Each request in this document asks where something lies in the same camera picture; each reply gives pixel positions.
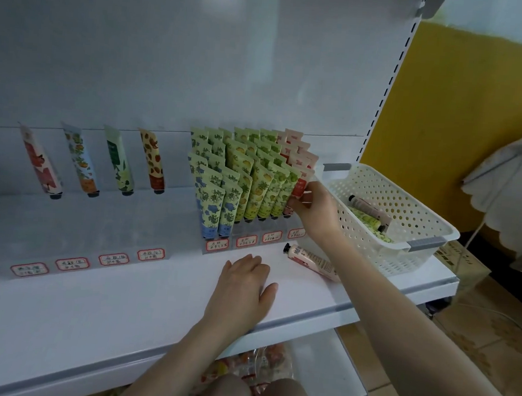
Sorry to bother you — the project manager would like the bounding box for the person's right hand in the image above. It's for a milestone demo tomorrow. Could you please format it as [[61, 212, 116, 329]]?
[[286, 178, 349, 252]]

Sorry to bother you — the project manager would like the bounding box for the person's left hand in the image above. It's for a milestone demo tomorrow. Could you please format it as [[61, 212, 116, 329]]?
[[198, 250, 282, 342]]

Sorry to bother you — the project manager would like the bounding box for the white pink hand cream tube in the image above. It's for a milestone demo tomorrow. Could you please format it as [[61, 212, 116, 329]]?
[[280, 241, 344, 284]]

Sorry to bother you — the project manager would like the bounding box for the pile of green hand cream tubes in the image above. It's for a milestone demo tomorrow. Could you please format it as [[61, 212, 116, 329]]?
[[346, 194, 397, 245]]

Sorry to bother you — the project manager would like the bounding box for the white perforated plastic basket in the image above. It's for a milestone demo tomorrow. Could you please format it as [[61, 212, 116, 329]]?
[[309, 159, 466, 283]]

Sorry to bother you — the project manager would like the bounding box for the white metal shelf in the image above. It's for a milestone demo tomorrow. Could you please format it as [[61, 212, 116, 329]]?
[[0, 0, 483, 396]]

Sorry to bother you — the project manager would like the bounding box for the row of hand cream tubes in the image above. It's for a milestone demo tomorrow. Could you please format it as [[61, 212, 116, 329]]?
[[10, 107, 323, 250]]

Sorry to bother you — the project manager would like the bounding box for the person's left forearm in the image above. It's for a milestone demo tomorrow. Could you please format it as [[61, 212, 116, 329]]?
[[114, 315, 234, 396]]

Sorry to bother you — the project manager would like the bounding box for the person's right forearm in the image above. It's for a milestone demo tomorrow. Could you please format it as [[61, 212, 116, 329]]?
[[313, 232, 522, 396]]

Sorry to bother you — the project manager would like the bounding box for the pile of snack packets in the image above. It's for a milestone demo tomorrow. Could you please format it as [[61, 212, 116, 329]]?
[[74, 326, 296, 396]]

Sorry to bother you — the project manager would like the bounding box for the small brown cardboard box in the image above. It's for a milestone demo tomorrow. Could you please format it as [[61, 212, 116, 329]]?
[[433, 238, 493, 291]]

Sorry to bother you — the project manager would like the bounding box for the clear divider tray with labels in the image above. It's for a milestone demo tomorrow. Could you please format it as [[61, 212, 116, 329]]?
[[8, 203, 307, 301]]

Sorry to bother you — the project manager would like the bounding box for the white hanging cable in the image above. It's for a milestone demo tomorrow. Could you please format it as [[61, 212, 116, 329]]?
[[464, 131, 522, 258]]

